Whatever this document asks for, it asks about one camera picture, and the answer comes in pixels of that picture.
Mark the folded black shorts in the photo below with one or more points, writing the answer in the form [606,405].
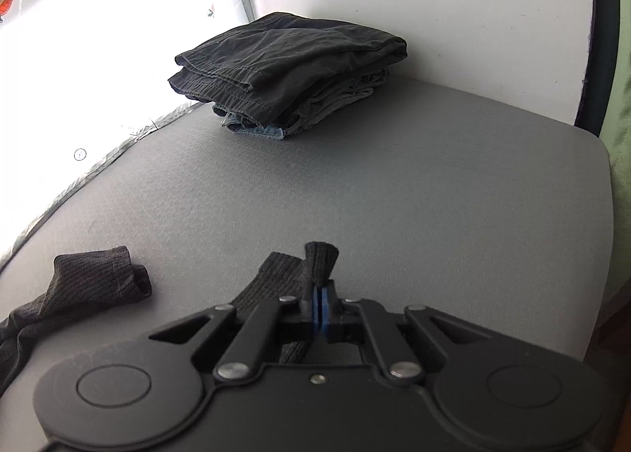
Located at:
[286,70]

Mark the black knit sweater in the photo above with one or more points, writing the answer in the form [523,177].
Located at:
[88,283]

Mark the folded denim garment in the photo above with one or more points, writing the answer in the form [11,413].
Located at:
[239,125]

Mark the white printed curtain sheet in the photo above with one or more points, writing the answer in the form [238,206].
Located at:
[78,79]

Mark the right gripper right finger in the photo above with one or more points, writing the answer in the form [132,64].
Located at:
[368,325]

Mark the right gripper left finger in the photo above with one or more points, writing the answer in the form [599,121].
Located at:
[277,331]

